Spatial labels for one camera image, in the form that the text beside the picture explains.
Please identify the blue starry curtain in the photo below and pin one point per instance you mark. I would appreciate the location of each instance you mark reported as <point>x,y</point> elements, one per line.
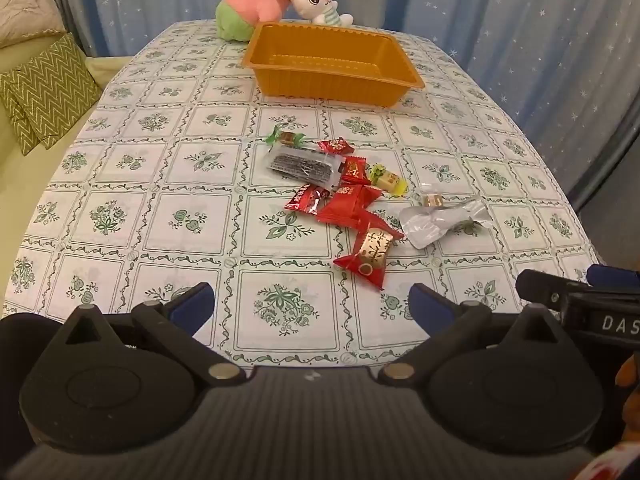
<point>475,5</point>

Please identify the green zigzag cushion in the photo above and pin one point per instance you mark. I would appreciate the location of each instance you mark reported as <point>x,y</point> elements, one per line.
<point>17,132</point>
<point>50,85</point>

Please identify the beige pillow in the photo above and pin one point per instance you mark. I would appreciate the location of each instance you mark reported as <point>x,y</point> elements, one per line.
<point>25,15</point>

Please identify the green floral patterned tablecloth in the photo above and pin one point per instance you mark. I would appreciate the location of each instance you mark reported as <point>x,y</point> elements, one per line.
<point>175,185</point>

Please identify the large red gold packet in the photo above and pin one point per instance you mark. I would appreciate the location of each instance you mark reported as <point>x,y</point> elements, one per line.
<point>370,252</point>

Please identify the small clear candy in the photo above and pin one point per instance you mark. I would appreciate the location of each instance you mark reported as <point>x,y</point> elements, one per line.
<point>434,201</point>

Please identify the yellow green candy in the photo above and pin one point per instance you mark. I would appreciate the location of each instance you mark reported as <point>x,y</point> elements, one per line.
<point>387,178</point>

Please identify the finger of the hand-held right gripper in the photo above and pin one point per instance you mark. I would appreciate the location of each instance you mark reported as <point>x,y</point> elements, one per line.
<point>612,275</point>
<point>540,290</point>

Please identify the person's right hand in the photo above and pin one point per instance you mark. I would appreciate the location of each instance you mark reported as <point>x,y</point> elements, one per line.
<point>631,410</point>

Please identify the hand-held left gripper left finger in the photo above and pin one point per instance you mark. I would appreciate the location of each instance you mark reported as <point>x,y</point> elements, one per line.
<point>192,302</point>

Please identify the pink star plush toy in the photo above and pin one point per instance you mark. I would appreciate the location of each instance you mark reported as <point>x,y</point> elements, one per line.
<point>250,0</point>

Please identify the orange plastic tray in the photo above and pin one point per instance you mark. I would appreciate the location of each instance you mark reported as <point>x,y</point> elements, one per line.
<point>325,67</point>

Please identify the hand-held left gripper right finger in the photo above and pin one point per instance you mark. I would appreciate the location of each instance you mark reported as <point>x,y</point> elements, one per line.
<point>430,305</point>

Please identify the black sesame bar packet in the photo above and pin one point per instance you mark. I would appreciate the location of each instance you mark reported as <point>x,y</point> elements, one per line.
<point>300,165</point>

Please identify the red packet with white print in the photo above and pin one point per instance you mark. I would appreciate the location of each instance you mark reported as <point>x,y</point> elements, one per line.
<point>350,205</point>

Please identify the light green sofa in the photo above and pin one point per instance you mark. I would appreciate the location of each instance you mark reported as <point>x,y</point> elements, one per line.
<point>30,180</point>

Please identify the small red candy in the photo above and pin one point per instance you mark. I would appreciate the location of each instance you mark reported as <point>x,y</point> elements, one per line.
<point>336,147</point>

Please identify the red candy with gold print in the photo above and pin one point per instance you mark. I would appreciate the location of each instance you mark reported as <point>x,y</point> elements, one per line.
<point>354,170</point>

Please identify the shiny red foil candy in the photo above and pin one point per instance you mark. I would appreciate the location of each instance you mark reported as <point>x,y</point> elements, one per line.
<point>305,199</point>

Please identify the silver foil wrapper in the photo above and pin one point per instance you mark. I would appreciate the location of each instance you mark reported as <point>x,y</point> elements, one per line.
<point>430,222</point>

